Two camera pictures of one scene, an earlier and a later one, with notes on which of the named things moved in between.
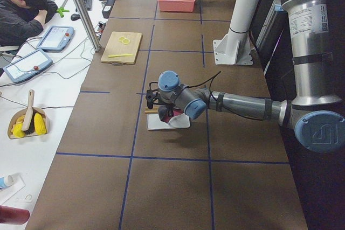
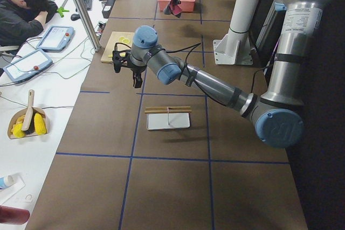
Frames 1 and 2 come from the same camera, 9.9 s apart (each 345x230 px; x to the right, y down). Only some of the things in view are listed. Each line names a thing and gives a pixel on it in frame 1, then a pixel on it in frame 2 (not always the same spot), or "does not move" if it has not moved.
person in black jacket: (23, 11) does not move
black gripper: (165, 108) to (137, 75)
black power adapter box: (108, 7) does not move
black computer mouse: (75, 16) does not move
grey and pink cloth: (179, 119) to (171, 8)
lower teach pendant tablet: (28, 65) does not move
